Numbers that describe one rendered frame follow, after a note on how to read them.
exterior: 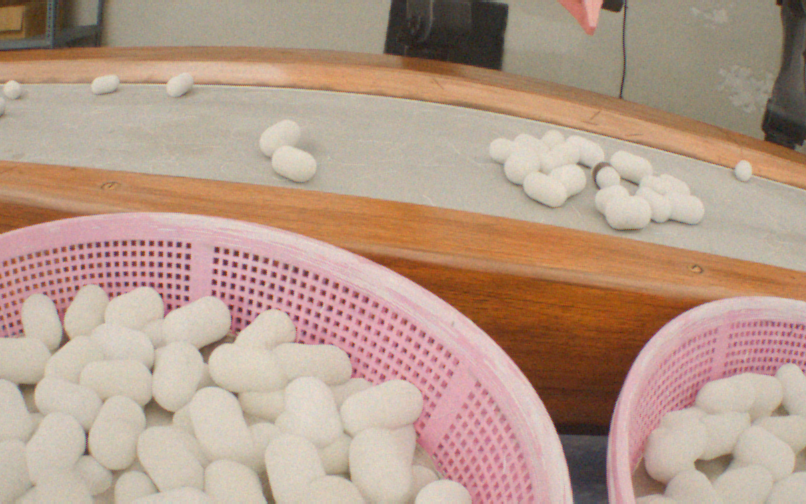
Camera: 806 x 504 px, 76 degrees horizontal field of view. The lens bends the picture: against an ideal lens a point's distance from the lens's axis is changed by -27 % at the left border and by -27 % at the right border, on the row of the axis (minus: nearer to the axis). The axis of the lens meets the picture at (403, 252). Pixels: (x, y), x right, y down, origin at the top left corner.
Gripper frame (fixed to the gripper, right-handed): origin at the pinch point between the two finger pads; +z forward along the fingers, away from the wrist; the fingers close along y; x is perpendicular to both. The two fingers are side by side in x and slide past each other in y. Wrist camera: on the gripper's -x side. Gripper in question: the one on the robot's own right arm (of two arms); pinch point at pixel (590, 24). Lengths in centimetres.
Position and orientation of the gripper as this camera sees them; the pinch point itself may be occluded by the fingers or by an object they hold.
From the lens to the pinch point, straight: 59.2
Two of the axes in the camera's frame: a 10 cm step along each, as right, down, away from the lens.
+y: 9.9, 1.4, -0.1
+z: -1.3, 9.1, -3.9
